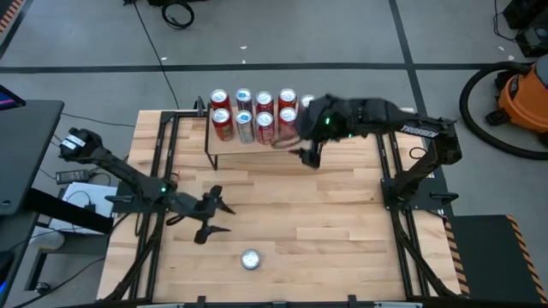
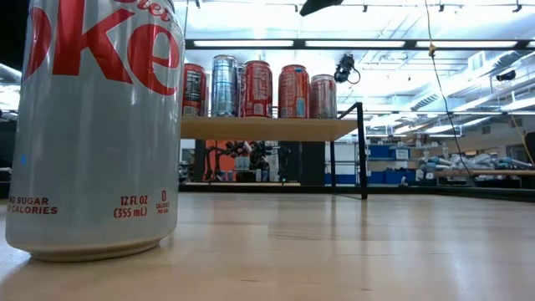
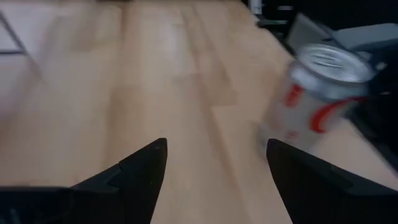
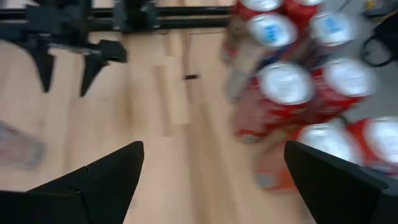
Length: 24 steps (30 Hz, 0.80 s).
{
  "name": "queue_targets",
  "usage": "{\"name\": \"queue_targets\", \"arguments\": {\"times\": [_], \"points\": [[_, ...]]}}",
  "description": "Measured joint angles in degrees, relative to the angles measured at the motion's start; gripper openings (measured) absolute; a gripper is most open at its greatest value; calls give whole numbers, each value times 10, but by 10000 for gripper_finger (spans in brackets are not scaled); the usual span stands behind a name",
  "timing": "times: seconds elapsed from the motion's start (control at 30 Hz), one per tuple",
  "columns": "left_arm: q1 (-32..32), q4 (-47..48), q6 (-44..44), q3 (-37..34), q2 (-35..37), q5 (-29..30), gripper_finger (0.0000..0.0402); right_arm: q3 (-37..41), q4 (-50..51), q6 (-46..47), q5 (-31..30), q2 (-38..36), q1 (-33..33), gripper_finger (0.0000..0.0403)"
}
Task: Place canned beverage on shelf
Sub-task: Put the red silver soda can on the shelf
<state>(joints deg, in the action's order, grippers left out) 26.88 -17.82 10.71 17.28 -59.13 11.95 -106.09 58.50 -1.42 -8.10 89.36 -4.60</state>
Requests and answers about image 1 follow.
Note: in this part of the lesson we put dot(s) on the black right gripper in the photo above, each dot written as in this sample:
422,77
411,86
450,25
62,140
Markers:
329,115

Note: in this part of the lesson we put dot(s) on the wooden shelf with black frame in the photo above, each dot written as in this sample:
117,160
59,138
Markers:
240,148

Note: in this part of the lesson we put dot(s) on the orange shop vacuum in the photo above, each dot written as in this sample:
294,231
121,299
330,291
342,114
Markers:
464,102

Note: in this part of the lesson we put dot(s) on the black lever clamp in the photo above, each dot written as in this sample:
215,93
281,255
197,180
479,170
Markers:
199,106

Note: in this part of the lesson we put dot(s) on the black equipment case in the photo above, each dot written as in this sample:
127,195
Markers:
533,34

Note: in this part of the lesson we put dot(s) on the red Coca-Cola can black script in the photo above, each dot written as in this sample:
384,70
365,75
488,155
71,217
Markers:
222,126

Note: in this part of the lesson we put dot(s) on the black power adapter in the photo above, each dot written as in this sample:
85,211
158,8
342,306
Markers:
73,176

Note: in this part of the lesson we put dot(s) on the white round object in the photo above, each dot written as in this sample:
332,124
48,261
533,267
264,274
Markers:
47,240

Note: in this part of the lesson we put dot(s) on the white box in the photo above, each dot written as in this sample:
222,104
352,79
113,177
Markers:
100,194

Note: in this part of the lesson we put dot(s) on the red Coca-Cola Star Wars can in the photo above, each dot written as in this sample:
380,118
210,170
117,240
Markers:
264,128

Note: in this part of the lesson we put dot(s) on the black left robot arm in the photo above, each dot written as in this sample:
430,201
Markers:
111,164

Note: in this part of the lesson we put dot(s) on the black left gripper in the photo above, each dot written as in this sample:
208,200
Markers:
201,209

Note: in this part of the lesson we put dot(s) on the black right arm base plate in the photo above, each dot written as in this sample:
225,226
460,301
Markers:
428,202

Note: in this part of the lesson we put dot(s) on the black desk crossbar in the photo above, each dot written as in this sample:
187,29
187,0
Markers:
68,210

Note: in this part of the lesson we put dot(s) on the blue silver Red Bull can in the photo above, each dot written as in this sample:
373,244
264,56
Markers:
245,128
243,96

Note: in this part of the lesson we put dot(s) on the black hazard-striped platform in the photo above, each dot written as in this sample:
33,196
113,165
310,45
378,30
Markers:
492,261

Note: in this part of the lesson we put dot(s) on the monitor screen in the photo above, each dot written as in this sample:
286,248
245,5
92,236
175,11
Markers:
8,100

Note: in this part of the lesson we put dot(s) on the black aluminium table frame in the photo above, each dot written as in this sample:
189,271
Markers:
168,115

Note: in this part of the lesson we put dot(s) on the orange black hazard tape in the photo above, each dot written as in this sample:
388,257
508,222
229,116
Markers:
9,15

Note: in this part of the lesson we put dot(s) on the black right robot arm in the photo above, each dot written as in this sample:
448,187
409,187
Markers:
419,130

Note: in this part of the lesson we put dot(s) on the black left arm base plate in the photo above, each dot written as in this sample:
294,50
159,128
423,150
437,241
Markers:
124,202

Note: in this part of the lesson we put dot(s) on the black frame clamp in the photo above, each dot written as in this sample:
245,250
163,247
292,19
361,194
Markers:
352,300
200,301

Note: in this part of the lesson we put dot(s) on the silver Diet Coke can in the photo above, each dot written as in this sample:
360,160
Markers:
306,100
249,258

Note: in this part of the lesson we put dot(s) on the orange vacuum cleaner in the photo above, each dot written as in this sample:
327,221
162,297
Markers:
524,98

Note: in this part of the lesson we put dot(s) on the black desk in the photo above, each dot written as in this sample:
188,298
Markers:
30,149

